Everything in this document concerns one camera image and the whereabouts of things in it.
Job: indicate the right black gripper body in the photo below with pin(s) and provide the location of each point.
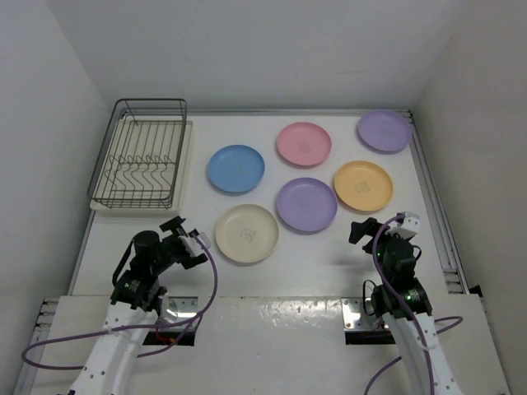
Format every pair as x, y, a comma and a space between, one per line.
381, 239

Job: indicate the grey wire dish rack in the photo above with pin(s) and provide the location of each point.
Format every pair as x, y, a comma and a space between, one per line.
137, 107

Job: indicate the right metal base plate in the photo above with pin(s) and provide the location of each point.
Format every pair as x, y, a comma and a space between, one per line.
355, 318

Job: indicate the blue plate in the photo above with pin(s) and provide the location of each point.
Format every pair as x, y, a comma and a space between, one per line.
236, 169

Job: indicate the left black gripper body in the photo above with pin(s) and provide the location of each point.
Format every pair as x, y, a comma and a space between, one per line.
172, 249

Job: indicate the orange plate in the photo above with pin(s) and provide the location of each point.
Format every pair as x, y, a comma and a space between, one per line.
363, 186

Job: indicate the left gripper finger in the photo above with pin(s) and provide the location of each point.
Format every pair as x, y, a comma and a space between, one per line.
191, 262
174, 226

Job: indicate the pink plate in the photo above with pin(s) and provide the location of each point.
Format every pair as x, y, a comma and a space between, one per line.
304, 144

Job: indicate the metal base plate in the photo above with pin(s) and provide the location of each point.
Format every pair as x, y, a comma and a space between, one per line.
355, 318
177, 309

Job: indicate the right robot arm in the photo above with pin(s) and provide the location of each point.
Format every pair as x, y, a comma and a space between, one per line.
401, 302

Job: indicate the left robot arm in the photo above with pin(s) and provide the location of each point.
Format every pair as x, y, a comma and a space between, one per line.
136, 303

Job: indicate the purple plate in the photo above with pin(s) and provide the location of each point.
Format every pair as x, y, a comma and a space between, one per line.
307, 204
384, 131

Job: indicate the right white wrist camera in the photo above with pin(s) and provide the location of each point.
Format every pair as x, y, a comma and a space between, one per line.
406, 226

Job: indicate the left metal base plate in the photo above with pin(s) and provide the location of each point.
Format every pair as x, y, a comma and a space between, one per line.
177, 309

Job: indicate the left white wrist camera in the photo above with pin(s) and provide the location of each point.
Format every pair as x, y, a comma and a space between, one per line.
195, 243

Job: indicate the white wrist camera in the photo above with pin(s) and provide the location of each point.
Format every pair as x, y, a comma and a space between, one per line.
195, 243
406, 226

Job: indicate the cream plate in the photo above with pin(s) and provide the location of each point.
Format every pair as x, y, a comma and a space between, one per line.
247, 234

